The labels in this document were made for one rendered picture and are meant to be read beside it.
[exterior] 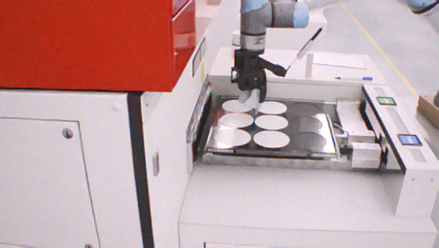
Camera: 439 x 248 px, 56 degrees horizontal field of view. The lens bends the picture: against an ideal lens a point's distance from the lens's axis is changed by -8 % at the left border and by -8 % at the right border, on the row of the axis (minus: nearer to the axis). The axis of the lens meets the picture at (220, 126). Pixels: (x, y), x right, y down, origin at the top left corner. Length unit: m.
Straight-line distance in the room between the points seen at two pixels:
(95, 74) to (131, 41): 0.08
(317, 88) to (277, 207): 0.56
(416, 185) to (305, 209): 0.28
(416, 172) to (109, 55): 0.74
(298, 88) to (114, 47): 0.95
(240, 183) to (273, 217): 0.17
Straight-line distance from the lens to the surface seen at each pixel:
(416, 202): 1.13
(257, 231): 1.05
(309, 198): 1.15
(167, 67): 0.66
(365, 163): 1.25
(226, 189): 1.16
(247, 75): 1.26
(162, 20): 0.64
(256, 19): 1.23
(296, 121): 1.36
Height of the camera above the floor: 1.48
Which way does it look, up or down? 26 degrees down
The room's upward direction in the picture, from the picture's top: straight up
